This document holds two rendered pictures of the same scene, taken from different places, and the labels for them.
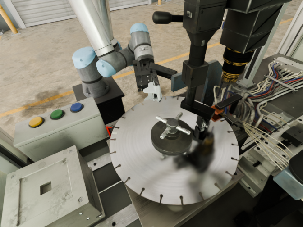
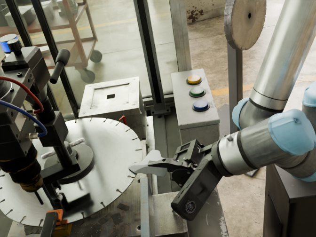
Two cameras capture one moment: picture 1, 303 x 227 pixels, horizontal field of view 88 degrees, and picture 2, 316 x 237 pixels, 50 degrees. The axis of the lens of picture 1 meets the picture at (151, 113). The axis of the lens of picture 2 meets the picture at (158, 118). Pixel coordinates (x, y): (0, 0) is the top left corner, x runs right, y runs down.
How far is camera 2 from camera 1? 0.86 m
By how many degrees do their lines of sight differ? 81
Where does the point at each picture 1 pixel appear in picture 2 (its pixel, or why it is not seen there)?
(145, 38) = (252, 135)
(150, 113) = (115, 154)
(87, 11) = (275, 31)
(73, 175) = (106, 108)
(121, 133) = (107, 126)
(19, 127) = (194, 71)
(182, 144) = (49, 163)
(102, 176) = not seen: hidden behind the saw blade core
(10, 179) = (132, 79)
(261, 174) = not seen: outside the picture
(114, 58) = (250, 114)
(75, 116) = (183, 106)
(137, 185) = not seen: hidden behind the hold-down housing
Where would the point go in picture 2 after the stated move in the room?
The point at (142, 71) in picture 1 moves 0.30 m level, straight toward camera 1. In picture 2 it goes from (193, 148) to (68, 131)
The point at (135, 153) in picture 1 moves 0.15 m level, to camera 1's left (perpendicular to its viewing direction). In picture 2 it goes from (76, 133) to (105, 99)
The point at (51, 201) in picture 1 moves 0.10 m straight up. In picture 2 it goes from (97, 100) to (88, 72)
